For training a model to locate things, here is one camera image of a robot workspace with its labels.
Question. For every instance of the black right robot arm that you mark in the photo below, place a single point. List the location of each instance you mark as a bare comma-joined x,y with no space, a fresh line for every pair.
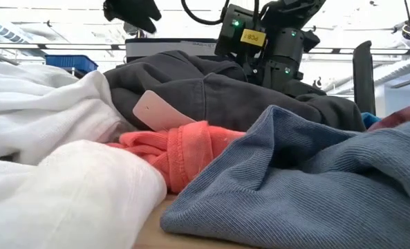
287,41

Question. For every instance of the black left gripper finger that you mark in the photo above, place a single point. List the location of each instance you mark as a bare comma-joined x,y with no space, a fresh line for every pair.
142,12

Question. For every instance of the coral pink garment with tag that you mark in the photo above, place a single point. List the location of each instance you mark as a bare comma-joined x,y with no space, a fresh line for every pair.
184,152

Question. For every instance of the navy white striped fabric basket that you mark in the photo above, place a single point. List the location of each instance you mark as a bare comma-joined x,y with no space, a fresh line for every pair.
163,48

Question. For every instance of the bright teal blue garment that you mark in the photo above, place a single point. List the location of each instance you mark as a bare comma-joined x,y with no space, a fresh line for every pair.
370,119

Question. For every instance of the dark grey garment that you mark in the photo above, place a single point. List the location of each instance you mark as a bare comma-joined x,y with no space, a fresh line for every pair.
225,100

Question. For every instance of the white knit garment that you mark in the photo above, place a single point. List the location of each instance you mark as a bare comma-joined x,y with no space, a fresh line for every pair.
35,114

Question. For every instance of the maroon garment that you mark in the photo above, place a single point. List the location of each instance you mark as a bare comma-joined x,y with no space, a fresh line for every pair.
401,117

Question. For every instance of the blue plastic bin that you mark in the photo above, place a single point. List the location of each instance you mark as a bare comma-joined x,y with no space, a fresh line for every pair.
70,63

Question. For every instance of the white gauze cloth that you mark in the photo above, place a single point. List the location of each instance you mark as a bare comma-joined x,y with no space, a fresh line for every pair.
70,197

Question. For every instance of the slate blue ribbed garment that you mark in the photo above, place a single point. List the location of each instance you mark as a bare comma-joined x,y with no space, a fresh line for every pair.
294,190

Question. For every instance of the grey horizontal beam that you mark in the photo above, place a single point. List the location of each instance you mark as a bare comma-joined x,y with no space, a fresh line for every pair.
52,46

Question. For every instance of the black pedestal post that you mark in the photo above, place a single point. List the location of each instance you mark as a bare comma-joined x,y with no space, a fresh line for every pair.
363,76

